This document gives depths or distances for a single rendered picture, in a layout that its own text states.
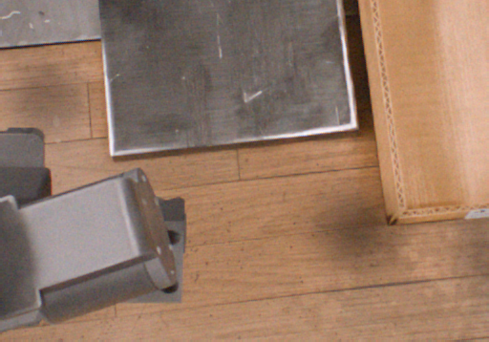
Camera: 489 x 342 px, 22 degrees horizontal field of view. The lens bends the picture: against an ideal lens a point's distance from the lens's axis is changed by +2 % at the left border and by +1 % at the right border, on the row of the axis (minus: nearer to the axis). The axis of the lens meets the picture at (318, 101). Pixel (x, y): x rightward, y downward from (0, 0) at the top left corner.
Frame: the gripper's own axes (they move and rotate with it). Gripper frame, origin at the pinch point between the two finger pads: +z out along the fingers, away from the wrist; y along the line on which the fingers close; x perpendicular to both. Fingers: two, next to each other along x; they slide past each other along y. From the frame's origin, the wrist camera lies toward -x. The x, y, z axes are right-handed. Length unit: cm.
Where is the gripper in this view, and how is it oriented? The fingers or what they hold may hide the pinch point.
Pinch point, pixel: (5, 175)
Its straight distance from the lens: 77.2
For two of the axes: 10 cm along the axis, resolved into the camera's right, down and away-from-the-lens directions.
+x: -9.9, -0.2, -1.0
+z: -0.9, -2.4, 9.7
